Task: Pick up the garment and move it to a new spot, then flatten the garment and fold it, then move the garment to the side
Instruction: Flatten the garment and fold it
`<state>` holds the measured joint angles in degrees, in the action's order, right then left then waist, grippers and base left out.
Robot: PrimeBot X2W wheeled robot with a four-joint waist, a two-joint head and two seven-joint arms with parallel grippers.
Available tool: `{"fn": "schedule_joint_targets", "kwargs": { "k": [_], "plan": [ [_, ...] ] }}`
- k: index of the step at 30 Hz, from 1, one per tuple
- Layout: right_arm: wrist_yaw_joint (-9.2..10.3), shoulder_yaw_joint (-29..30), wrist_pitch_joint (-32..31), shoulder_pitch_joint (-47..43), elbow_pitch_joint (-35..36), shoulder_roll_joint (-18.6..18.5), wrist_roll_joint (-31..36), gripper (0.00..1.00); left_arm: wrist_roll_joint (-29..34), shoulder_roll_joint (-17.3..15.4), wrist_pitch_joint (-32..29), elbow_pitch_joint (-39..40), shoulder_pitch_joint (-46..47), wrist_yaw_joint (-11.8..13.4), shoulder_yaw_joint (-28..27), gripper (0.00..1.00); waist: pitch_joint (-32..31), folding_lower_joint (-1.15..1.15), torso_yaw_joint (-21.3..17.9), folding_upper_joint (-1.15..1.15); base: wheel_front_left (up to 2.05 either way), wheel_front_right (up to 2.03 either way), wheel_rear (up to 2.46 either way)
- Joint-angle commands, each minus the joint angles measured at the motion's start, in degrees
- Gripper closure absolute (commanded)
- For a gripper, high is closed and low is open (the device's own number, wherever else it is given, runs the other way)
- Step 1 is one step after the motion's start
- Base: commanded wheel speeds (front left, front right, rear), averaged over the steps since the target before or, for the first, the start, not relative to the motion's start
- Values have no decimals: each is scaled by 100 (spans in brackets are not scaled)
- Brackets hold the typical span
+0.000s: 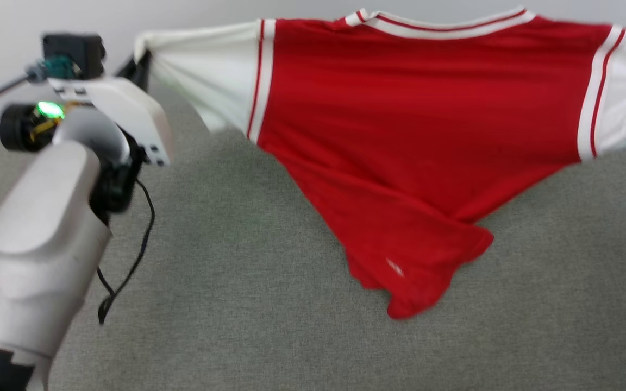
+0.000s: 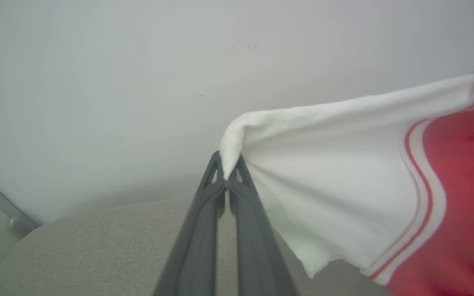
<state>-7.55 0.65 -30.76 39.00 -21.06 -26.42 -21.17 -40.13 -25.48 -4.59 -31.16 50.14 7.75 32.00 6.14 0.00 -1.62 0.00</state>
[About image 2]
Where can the red and white basketball jersey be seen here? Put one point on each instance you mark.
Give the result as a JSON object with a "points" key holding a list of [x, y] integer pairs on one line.
{"points": [[344, 176]]}

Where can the grey metal bar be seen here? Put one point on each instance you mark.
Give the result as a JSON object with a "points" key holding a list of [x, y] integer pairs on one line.
{"points": [[2, 201]]}

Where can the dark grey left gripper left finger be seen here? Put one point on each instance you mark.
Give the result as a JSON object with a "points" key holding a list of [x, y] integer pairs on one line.
{"points": [[196, 242]]}

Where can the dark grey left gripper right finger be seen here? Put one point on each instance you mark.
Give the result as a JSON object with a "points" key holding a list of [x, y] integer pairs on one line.
{"points": [[257, 246]]}

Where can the grey fabric sofa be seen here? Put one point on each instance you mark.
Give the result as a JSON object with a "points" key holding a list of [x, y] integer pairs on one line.
{"points": [[97, 255]]}

